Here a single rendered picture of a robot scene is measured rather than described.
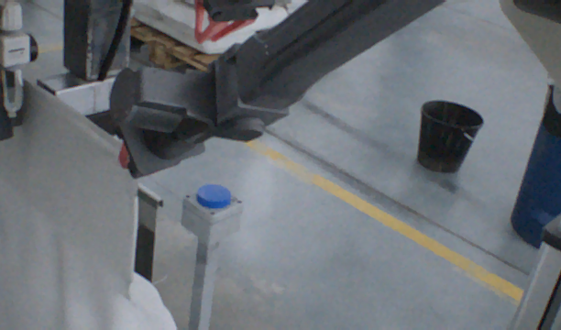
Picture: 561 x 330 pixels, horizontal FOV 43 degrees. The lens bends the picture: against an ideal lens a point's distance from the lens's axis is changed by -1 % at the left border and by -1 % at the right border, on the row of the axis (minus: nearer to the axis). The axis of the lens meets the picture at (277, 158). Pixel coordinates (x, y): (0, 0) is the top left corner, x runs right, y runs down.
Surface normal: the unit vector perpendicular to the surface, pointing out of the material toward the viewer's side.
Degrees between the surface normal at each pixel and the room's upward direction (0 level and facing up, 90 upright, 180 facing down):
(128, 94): 72
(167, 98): 48
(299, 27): 78
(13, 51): 90
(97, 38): 90
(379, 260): 0
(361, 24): 133
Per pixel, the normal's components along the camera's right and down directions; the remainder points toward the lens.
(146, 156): 0.64, -0.30
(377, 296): 0.14, -0.87
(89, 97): 0.72, 0.41
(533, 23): -0.61, 0.76
